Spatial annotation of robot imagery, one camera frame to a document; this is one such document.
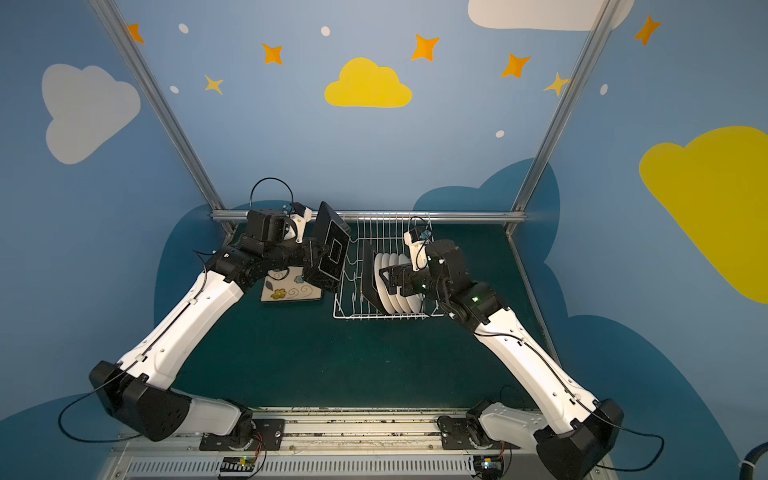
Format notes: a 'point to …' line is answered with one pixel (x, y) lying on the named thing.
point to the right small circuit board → (487, 465)
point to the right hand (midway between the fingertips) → (398, 265)
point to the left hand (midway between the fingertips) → (323, 243)
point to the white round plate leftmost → (380, 285)
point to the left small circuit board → (237, 466)
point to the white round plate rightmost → (420, 294)
